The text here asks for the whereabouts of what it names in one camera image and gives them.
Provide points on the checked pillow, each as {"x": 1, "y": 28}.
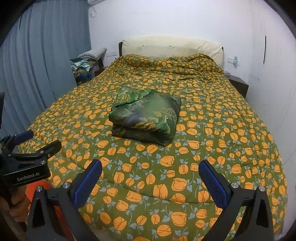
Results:
{"x": 92, "y": 53}

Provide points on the pile of mixed clothes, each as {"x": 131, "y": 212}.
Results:
{"x": 83, "y": 69}

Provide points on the blue-grey curtain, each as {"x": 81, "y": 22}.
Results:
{"x": 41, "y": 58}

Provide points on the dark wooden nightstand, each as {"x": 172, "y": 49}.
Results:
{"x": 239, "y": 84}

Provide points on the cream padded headboard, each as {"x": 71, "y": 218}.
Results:
{"x": 166, "y": 47}

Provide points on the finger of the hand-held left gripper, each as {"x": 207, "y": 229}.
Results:
{"x": 49, "y": 149}
{"x": 23, "y": 136}

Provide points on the person's left hand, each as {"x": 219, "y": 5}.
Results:
{"x": 19, "y": 200}

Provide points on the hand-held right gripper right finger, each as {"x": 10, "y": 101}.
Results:
{"x": 212, "y": 182}

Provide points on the orange floral green quilt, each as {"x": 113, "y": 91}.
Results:
{"x": 161, "y": 162}

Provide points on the white air conditioner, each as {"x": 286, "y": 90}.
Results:
{"x": 98, "y": 1}

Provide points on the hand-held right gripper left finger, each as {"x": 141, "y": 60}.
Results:
{"x": 89, "y": 178}

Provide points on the orange plastic object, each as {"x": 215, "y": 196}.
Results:
{"x": 49, "y": 185}

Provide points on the white wall socket with plug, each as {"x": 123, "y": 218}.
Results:
{"x": 234, "y": 60}

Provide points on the green printed cloth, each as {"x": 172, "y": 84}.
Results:
{"x": 143, "y": 111}

